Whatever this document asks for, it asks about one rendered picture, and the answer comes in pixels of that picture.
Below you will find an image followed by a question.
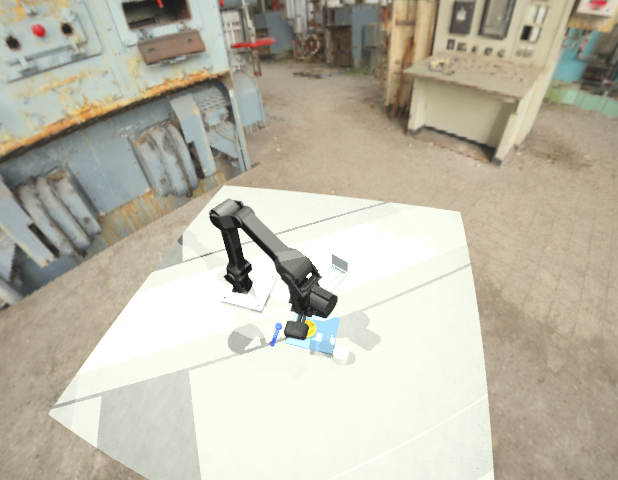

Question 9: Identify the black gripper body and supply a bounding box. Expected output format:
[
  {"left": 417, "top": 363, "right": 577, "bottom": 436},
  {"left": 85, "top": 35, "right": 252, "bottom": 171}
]
[{"left": 284, "top": 296, "right": 309, "bottom": 341}]

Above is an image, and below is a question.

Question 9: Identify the light blue flat mat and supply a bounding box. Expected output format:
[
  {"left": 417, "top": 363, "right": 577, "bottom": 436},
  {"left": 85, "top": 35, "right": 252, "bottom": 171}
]
[{"left": 286, "top": 315, "right": 340, "bottom": 355}]

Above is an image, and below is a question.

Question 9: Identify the yellow plate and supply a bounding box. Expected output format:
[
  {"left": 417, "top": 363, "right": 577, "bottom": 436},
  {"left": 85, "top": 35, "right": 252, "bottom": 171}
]
[{"left": 305, "top": 320, "right": 316, "bottom": 338}]

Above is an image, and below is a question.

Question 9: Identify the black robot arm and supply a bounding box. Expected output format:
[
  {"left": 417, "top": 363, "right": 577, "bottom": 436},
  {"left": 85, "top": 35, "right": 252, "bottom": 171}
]
[{"left": 209, "top": 198, "right": 339, "bottom": 319}]

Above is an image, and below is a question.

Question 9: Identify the white dish rack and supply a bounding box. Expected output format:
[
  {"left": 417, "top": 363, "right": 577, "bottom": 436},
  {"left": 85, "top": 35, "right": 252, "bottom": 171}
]
[{"left": 318, "top": 253, "right": 349, "bottom": 292}]

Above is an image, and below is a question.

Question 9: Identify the white cylinder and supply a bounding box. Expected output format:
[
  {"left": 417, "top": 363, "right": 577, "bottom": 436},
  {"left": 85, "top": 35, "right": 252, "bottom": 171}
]
[{"left": 333, "top": 346, "right": 348, "bottom": 365}]

